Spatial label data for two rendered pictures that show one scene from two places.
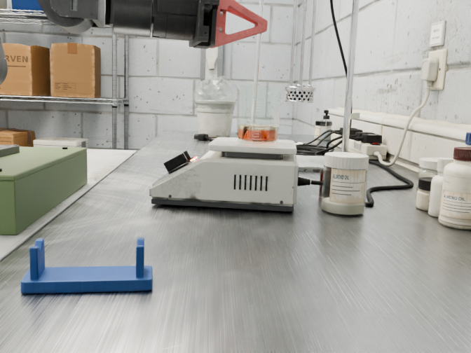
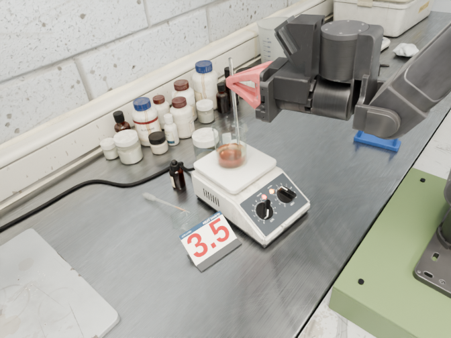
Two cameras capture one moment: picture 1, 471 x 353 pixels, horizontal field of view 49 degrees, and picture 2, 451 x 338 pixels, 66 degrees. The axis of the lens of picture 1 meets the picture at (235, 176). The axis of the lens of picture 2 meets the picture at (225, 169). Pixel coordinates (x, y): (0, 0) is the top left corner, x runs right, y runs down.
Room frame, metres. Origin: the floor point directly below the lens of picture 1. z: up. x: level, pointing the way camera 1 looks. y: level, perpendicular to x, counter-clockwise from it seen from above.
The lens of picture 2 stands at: (1.11, 0.35, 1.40)
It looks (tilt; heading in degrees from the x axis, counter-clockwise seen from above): 39 degrees down; 227
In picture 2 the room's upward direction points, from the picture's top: 6 degrees counter-clockwise
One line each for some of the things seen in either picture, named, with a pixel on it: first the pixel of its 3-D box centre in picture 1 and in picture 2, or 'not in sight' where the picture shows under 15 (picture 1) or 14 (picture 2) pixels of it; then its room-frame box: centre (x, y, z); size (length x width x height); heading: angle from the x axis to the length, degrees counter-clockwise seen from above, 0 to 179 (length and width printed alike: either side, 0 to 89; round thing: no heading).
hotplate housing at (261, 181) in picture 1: (234, 174); (245, 186); (0.74, 0.00, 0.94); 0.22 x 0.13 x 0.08; 86
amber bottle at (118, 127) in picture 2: not in sight; (123, 129); (0.77, -0.37, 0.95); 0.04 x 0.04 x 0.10
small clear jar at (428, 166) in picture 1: (437, 180); (128, 147); (0.80, -0.32, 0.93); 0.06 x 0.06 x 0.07
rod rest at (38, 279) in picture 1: (90, 263); (378, 136); (0.39, 0.11, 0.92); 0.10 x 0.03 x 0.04; 99
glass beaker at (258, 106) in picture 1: (256, 115); (231, 145); (0.74, -0.03, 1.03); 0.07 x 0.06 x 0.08; 100
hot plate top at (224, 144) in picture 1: (253, 145); (234, 163); (0.74, -0.02, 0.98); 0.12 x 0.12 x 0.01; 86
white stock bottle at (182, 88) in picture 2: not in sight; (184, 100); (0.59, -0.35, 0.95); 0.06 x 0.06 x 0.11
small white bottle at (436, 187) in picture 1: (442, 187); (170, 129); (0.69, -0.28, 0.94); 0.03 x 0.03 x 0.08
